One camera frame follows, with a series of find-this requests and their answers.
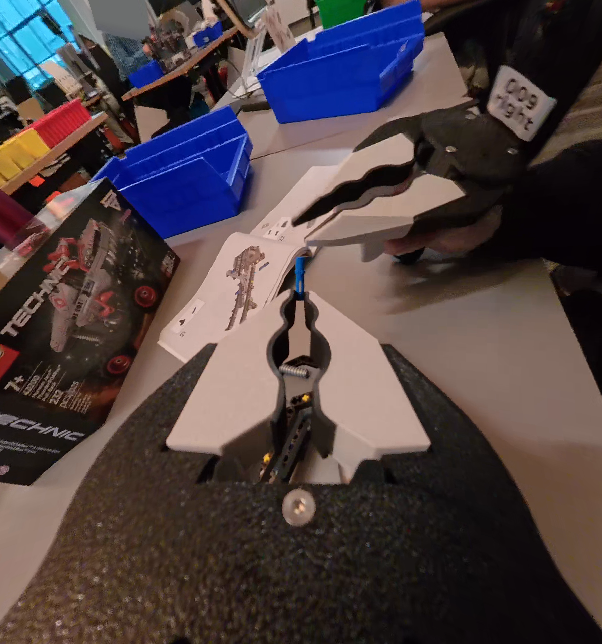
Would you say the red storage bin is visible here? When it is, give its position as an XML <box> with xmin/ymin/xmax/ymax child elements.
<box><xmin>23</xmin><ymin>98</ymin><xmax>93</xmax><ymax>148</ymax></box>

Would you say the white stand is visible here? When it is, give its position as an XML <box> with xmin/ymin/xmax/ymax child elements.
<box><xmin>241</xmin><ymin>30</ymin><xmax>269</xmax><ymax>84</ymax></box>

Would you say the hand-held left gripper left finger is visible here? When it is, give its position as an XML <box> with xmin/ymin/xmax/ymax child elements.
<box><xmin>165</xmin><ymin>291</ymin><xmax>289</xmax><ymax>481</ymax></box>

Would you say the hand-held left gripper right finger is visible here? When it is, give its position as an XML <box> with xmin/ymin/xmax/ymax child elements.
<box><xmin>308</xmin><ymin>291</ymin><xmax>432</xmax><ymax>484</ymax></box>

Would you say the person's right forearm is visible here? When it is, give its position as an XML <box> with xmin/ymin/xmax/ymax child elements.
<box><xmin>497</xmin><ymin>138</ymin><xmax>602</xmax><ymax>285</ymax></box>

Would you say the grey desk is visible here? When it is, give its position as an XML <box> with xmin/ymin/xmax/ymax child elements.
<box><xmin>0</xmin><ymin>31</ymin><xmax>602</xmax><ymax>644</ymax></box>

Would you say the green storage bin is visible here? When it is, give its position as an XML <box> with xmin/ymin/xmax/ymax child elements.
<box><xmin>315</xmin><ymin>0</ymin><xmax>377</xmax><ymax>23</ymax></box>

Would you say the white instruction booklet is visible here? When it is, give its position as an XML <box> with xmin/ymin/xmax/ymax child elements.
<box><xmin>158</xmin><ymin>166</ymin><xmax>342</xmax><ymax>364</ymax></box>

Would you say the black toy set box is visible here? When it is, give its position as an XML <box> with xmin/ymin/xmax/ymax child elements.
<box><xmin>0</xmin><ymin>177</ymin><xmax>181</xmax><ymax>486</ymax></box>

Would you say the small black toy box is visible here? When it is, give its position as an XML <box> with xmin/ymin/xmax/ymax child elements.
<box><xmin>153</xmin><ymin>30</ymin><xmax>190</xmax><ymax>71</ymax></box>

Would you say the maroon cylindrical container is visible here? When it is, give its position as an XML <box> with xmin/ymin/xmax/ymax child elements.
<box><xmin>0</xmin><ymin>173</ymin><xmax>36</xmax><ymax>250</ymax></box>

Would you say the small blue storage bin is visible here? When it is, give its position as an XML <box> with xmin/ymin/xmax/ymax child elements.
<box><xmin>193</xmin><ymin>22</ymin><xmax>224</xmax><ymax>48</ymax></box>
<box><xmin>128</xmin><ymin>60</ymin><xmax>163</xmax><ymax>89</ymax></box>

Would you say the grey black toy brick model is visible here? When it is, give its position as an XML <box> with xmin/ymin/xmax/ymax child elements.
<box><xmin>258</xmin><ymin>355</ymin><xmax>324</xmax><ymax>485</ymax></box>

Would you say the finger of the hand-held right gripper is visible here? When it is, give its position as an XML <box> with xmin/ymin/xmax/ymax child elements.
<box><xmin>292</xmin><ymin>132</ymin><xmax>418</xmax><ymax>227</ymax></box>
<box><xmin>305</xmin><ymin>173</ymin><xmax>467</xmax><ymax>263</ymax></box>

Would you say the person's right hand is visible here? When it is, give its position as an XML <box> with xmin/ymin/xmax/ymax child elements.
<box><xmin>384</xmin><ymin>205</ymin><xmax>504</xmax><ymax>256</ymax></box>

